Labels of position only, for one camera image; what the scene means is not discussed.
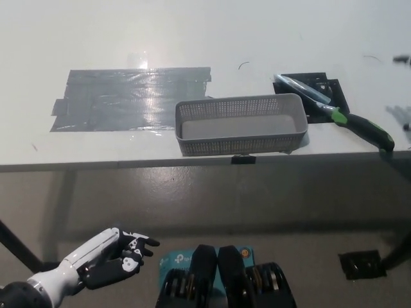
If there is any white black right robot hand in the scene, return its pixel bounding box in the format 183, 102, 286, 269
385, 54, 411, 144

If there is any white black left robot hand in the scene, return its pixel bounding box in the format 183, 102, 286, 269
26, 227, 161, 305

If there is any garden trowel green black handle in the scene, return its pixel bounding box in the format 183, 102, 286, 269
273, 73, 395, 153

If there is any black tape patch on table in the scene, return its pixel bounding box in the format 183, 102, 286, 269
272, 72, 349, 124

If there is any black table leg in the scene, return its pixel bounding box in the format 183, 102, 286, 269
381, 232, 411, 270
0, 219, 44, 272

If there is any black floor plate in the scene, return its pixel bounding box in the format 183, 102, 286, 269
338, 250, 388, 282

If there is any grey perforated plastic basket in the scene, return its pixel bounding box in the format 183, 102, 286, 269
175, 92, 309, 157

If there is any large grey duct tape patch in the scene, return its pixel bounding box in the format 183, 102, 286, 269
49, 66, 213, 133

